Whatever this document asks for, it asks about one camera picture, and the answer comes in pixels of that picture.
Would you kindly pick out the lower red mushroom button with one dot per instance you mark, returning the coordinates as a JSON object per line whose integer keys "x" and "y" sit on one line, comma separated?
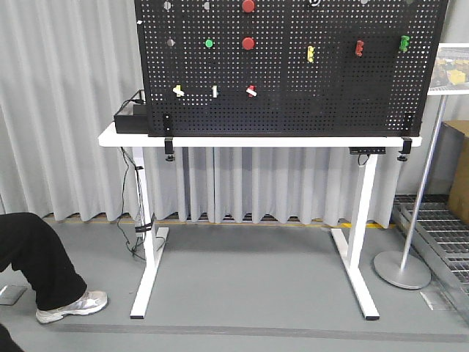
{"x": 248, "y": 43}

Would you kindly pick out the yellow-lit rotary switch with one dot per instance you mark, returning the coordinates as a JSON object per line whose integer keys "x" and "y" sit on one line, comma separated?
{"x": 177, "y": 90}

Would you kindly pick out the red rotary switch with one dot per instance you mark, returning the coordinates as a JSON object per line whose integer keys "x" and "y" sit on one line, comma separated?
{"x": 251, "y": 91}

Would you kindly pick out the grey foot pedal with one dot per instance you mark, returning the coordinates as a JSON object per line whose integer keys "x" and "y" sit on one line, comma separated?
{"x": 10, "y": 294}

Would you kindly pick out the white standing desk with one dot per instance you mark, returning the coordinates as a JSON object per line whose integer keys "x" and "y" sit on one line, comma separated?
{"x": 349, "y": 247}

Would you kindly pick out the red toggle handle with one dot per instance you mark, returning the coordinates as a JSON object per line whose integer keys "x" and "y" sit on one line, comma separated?
{"x": 359, "y": 48}

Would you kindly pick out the upper red mushroom button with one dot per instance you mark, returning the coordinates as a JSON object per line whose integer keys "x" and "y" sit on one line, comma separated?
{"x": 248, "y": 6}

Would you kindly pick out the right black desk clamp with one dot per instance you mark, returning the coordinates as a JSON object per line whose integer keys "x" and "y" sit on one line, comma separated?
{"x": 407, "y": 141}

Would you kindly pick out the black desk clamp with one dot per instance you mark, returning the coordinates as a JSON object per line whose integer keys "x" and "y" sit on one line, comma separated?
{"x": 407, "y": 141}
{"x": 168, "y": 142}

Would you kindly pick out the cardboard box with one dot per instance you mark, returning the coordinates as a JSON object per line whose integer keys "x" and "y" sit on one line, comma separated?
{"x": 458, "y": 197}

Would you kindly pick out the desk height controller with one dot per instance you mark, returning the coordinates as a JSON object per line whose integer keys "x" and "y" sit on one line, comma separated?
{"x": 367, "y": 151}

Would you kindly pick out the black perforated pegboard panel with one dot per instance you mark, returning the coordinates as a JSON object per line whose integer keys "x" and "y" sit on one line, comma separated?
{"x": 339, "y": 94}

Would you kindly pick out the silver sign stand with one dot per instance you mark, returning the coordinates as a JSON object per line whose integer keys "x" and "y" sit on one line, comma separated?
{"x": 401, "y": 269}

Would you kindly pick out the grey curtain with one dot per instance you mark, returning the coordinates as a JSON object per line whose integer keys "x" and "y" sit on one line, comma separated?
{"x": 66, "y": 67}

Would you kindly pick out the left black desk clamp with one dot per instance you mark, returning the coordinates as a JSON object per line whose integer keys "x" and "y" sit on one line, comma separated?
{"x": 168, "y": 142}

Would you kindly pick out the red mushroom button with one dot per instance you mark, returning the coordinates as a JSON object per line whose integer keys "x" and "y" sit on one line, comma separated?
{"x": 248, "y": 43}
{"x": 248, "y": 6}

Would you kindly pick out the person leg black trousers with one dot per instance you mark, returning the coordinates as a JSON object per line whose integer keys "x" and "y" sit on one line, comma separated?
{"x": 30, "y": 245}

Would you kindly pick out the green toggle handle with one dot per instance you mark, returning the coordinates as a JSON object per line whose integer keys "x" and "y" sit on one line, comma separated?
{"x": 404, "y": 43}

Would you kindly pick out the poster sign board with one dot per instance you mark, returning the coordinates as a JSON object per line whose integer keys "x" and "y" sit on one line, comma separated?
{"x": 450, "y": 73}

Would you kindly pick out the black electronics box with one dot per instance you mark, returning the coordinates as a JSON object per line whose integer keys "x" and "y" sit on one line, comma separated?
{"x": 131, "y": 117}

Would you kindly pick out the yellow toggle handle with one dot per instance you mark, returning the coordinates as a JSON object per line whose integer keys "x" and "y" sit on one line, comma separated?
{"x": 310, "y": 54}

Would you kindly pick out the white grey sneaker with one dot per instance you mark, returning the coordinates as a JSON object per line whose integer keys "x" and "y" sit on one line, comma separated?
{"x": 90, "y": 303}

